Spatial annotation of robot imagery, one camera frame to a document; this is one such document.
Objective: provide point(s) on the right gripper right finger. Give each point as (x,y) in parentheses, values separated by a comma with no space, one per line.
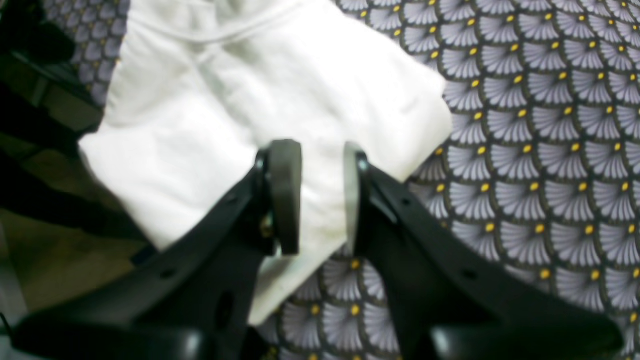
(352,192)

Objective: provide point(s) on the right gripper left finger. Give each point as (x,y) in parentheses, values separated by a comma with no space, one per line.
(285,172)

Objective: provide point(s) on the white T-shirt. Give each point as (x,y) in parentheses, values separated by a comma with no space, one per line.
(202,85)

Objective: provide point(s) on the fan-patterned grey table cloth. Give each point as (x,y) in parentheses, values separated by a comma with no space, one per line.
(539,175)

